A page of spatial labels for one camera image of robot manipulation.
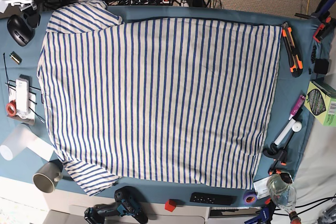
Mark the blue white striped T-shirt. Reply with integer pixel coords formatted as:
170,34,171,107
37,0,282,195

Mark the black remote control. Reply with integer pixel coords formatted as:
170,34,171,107
190,192,237,206

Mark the red cube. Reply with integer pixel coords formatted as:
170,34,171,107
164,199,177,212

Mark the black teal power drill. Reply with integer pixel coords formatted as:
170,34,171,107
84,187,149,223

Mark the black orange bar clamp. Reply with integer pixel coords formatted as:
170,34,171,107
262,130,295,175

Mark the white marker pen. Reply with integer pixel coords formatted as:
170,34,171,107
274,109,302,146

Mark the white paper card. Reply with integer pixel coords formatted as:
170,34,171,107
253,176,270,199

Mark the purple glue tube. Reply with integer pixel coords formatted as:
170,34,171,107
289,94,306,121

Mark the purple tape roll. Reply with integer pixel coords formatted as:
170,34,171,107
243,190,258,206

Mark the orange black utility knife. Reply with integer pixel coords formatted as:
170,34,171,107
282,22,303,78

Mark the clear plastic bottle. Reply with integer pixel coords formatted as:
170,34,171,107
267,172,301,224

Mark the grey ceramic mug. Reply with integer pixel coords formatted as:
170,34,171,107
33,162,63,194

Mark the white plastic box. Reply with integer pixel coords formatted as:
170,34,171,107
15,78,29,119

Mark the blue table cloth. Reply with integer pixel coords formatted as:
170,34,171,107
0,5,330,207

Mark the blue spring clamp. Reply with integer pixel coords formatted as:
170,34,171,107
244,198,276,224

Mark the translucent white plastic cup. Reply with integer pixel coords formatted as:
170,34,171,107
1,124,54,161

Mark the green cardboard box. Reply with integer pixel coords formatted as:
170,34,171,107
304,78,335,127

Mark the black small block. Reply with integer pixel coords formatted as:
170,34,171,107
314,59,329,74

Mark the red tape roll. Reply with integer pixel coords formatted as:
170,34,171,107
6,101,17,116

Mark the black computer mouse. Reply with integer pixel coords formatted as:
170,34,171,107
7,15,34,47

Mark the green AA battery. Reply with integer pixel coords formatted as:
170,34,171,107
9,51,22,65

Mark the red black spring clamp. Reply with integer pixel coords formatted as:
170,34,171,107
313,17,335,43

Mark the black cable tie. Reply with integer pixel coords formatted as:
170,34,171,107
3,53,10,93

